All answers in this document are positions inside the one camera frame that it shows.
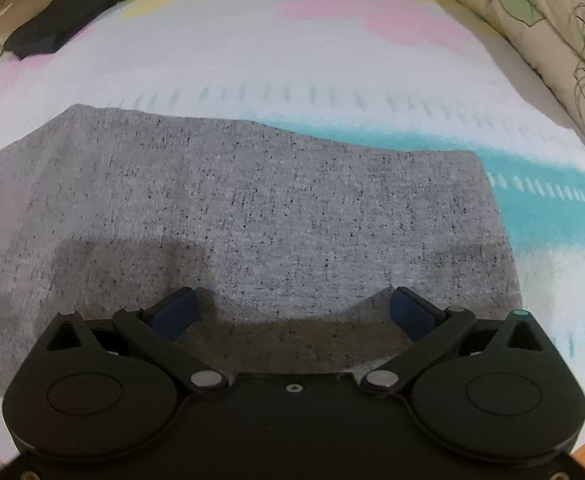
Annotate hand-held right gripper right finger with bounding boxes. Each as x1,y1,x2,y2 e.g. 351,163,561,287
363,287,563,395

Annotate black folded cloth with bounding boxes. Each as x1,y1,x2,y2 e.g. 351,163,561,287
5,0,129,60

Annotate grey pants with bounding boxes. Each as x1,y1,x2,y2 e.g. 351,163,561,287
0,104,524,396

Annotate floral bed sheet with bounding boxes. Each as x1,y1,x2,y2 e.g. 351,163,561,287
0,0,585,461

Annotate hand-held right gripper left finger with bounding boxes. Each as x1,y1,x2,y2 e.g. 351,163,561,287
30,287,228,392

